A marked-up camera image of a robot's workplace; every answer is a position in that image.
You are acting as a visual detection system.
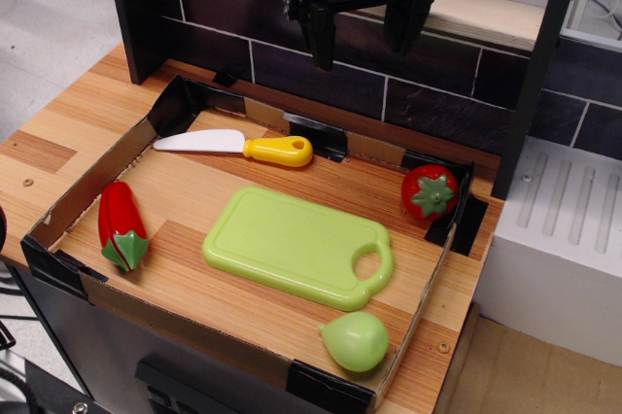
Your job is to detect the white knife with yellow handle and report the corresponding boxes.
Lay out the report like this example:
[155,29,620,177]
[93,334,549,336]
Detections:
[153,129,313,168]

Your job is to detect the light green plastic cutting board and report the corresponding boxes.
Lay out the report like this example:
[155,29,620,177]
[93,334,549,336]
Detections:
[202,187,394,311]

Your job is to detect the cardboard fence with black tape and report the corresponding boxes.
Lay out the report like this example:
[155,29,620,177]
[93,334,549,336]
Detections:
[22,76,500,413]

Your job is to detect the red toy strawberry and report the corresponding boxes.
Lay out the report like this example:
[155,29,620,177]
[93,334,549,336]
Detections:
[400,164,460,221]

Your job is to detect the white dish drainer block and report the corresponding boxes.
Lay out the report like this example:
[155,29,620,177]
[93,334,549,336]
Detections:
[474,138,621,365]

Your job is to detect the light green toy pear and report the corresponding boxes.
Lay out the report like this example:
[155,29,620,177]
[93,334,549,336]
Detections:
[319,311,390,373]

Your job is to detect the red toy chili pepper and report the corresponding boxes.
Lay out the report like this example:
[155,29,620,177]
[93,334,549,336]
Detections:
[98,181,150,271]

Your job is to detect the dark shelf frame with plywood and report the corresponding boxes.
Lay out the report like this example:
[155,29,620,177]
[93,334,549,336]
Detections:
[115,0,570,198]

